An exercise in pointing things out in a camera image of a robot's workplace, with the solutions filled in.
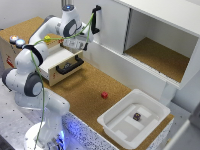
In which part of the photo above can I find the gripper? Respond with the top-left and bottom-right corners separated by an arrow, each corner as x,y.
62,34 -> 89,52

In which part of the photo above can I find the wooden drawer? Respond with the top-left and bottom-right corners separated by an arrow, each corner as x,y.
38,43 -> 85,87

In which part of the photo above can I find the wooden drawer box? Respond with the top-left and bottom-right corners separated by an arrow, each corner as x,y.
0,16 -> 72,73

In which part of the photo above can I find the white sliding door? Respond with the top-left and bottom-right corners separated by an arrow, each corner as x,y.
73,0 -> 131,56

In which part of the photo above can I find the blue button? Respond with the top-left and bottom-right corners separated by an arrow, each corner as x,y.
15,38 -> 27,48

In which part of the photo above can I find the red button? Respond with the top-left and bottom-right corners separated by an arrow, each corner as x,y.
9,34 -> 20,45

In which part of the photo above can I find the pink block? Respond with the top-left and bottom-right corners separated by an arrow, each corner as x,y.
101,91 -> 109,100

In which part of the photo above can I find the white cabinet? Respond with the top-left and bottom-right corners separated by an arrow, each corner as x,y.
71,0 -> 200,108

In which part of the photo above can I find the white plastic box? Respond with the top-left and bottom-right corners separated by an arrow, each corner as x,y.
96,88 -> 172,150

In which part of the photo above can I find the purple block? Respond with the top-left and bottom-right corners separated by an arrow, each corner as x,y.
133,112 -> 142,122

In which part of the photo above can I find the black drawer handle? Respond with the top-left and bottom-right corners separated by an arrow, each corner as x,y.
55,54 -> 85,76

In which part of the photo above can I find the black door handle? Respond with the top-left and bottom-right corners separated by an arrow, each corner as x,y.
90,4 -> 102,36

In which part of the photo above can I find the green cable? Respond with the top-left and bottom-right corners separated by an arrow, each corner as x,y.
30,12 -> 96,150

